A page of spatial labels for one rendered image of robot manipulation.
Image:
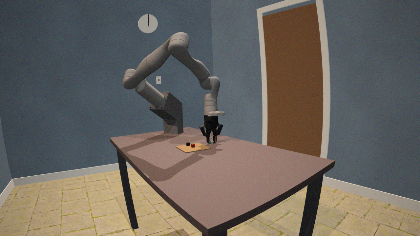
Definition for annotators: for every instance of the tan square mat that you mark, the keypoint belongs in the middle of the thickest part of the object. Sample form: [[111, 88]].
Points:
[[188, 149]]

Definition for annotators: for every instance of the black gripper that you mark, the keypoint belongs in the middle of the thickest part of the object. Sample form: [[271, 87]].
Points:
[[211, 123]]

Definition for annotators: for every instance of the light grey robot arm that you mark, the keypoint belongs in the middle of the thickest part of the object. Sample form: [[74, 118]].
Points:
[[177, 46]]

